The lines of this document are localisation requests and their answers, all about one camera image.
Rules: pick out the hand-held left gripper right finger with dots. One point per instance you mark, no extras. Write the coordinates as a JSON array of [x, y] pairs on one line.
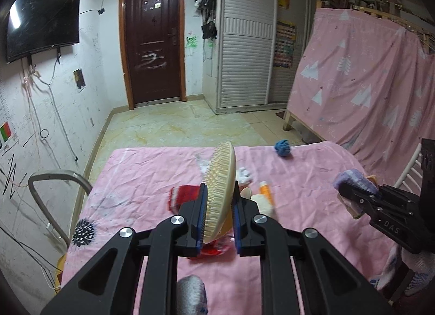
[[237, 223]]

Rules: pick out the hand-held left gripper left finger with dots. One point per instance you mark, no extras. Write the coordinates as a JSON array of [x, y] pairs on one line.
[[203, 219]]

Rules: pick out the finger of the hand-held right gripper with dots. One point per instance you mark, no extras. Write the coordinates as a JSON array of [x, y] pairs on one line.
[[356, 196]]

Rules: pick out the mauve fuzzy sock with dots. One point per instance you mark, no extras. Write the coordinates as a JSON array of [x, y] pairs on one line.
[[353, 177]]

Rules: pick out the cream ribbed knit cloth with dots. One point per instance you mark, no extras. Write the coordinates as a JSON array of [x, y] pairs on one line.
[[265, 204]]

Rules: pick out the yellow round brush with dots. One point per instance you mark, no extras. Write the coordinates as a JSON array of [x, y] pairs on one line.
[[221, 179]]

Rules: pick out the person's right hand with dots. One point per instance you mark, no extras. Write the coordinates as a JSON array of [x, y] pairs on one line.
[[419, 274]]

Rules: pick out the person's left hand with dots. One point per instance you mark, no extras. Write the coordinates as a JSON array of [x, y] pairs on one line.
[[192, 296]]

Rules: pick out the red printed packet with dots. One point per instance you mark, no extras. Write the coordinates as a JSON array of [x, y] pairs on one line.
[[217, 250]]

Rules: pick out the orange white tube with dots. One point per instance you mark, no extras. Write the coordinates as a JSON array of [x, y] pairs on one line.
[[266, 192]]

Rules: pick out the white metal chair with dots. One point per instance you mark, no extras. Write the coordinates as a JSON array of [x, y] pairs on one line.
[[409, 167]]

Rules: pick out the pink tablecloth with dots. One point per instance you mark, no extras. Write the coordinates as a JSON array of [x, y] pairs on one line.
[[136, 182]]

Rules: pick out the blue yarn ball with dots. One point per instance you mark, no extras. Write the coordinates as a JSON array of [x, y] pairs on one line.
[[282, 148]]

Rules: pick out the pink tree print curtain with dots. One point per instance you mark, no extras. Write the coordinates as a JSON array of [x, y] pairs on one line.
[[356, 80]]

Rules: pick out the white slatted wardrobe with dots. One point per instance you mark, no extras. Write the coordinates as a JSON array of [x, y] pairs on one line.
[[244, 63]]

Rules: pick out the colourful chart poster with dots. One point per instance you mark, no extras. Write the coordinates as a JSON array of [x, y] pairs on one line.
[[284, 44]]

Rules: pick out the dark brown door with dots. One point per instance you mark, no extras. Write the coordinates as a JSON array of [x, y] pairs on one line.
[[153, 46]]

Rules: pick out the hanging black bags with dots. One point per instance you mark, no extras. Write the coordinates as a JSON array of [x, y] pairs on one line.
[[208, 29]]

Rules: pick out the yellow sticker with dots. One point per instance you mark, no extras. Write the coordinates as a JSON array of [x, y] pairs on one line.
[[283, 1]]

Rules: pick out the red green sticker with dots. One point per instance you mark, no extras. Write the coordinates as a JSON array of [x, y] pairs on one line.
[[5, 133]]

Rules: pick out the small black adapter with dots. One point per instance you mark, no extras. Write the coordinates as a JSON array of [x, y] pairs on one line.
[[101, 11]]

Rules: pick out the wooden bed frame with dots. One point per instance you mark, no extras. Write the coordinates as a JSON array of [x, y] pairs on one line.
[[373, 12]]

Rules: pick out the small wall picture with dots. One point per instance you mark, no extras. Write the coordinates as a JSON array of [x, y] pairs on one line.
[[79, 80]]

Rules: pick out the black wall television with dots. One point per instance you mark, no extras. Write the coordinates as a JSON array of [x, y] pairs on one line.
[[44, 19]]

